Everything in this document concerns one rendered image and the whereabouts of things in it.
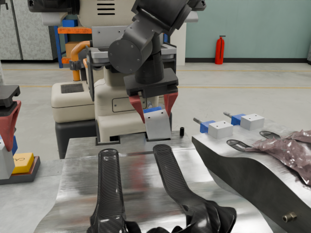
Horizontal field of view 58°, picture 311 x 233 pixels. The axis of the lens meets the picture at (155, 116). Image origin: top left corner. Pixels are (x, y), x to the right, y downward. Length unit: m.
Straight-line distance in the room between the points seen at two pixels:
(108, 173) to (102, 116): 0.47
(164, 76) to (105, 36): 0.36
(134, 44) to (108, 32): 0.45
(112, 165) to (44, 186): 0.18
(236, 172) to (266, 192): 0.08
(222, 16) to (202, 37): 0.55
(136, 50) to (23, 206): 0.37
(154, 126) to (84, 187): 0.19
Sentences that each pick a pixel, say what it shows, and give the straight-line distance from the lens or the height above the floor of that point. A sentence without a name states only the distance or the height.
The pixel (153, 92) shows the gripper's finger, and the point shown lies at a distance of 0.54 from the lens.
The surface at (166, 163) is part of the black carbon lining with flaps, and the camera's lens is 0.54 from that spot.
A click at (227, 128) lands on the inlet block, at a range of 0.71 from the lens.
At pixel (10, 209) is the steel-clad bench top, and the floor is 0.80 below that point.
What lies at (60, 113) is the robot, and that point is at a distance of 1.22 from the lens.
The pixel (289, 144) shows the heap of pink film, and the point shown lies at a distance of 0.57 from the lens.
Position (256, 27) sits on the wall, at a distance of 6.16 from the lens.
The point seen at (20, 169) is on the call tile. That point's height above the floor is 0.83.
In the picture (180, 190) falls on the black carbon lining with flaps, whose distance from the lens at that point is 0.47.
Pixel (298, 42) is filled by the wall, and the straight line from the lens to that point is 6.52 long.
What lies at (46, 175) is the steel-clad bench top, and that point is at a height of 0.80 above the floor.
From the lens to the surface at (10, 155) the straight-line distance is 0.52.
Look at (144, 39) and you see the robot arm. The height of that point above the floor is 1.12.
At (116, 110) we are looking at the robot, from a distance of 0.97.
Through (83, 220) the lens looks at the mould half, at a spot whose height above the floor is 0.93.
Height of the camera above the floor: 1.17
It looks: 22 degrees down
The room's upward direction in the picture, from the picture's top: straight up
